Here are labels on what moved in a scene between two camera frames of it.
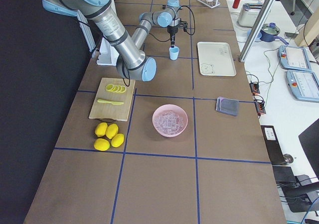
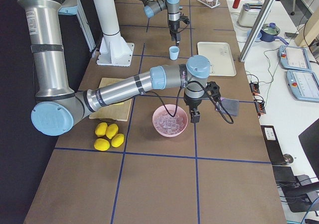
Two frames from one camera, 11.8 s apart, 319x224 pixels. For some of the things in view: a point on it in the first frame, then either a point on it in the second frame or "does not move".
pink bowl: (169, 120) does not move
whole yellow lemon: (101, 144) does not move
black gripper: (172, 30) to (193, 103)
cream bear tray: (216, 59) does not move
